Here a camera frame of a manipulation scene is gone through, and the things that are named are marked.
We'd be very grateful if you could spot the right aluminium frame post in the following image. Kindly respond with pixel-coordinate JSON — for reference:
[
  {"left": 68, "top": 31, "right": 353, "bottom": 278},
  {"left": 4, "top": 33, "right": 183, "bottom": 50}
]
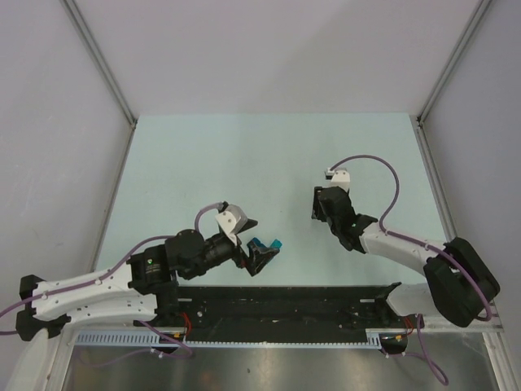
[{"left": 416, "top": 0, "right": 495, "bottom": 126}]

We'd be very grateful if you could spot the teal weekly pill organizer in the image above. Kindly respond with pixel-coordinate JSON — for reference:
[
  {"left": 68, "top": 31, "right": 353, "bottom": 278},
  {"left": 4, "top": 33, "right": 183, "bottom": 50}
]
[{"left": 251, "top": 235, "right": 284, "bottom": 252}]

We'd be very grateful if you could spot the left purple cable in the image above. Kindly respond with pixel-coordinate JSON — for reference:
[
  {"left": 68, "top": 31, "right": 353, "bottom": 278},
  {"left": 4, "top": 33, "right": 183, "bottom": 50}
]
[{"left": 0, "top": 200, "right": 227, "bottom": 367}]

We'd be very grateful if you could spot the left aluminium frame post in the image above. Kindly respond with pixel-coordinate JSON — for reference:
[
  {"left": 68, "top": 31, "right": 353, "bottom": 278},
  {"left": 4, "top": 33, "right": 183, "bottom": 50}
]
[{"left": 60, "top": 0, "right": 138, "bottom": 128}]

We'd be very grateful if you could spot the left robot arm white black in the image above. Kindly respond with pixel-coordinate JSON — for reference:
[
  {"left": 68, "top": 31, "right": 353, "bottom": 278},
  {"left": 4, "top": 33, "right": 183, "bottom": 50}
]
[{"left": 15, "top": 229, "right": 282, "bottom": 341}]

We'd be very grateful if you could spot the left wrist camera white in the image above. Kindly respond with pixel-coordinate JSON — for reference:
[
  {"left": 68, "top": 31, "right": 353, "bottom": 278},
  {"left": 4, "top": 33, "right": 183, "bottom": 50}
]
[{"left": 216, "top": 204, "right": 247, "bottom": 247}]

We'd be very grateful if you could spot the aluminium frame post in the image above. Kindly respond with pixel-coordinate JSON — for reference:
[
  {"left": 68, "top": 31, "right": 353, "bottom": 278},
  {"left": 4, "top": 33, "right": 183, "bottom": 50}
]
[
  {"left": 416, "top": 0, "right": 495, "bottom": 126},
  {"left": 60, "top": 0, "right": 138, "bottom": 128}
]

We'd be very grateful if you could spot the white cable duct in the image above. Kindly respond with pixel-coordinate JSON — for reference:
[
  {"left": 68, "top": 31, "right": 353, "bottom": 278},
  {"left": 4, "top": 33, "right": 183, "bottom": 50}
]
[{"left": 74, "top": 330, "right": 409, "bottom": 349}]

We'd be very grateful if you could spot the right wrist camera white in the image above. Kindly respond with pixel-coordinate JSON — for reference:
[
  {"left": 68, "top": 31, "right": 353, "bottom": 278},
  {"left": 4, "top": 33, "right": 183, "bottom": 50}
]
[{"left": 325, "top": 168, "right": 351, "bottom": 192}]

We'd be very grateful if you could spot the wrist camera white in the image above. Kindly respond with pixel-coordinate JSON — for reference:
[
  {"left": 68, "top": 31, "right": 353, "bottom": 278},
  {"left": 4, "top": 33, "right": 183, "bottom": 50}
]
[
  {"left": 216, "top": 204, "right": 247, "bottom": 247},
  {"left": 325, "top": 168, "right": 351, "bottom": 192}
]

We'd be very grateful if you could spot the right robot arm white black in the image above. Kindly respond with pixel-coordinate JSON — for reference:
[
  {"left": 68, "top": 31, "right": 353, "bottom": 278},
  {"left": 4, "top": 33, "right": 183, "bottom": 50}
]
[{"left": 312, "top": 187, "right": 501, "bottom": 327}]

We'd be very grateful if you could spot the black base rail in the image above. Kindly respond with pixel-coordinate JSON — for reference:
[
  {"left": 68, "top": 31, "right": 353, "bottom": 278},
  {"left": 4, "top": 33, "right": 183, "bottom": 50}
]
[{"left": 149, "top": 284, "right": 417, "bottom": 342}]

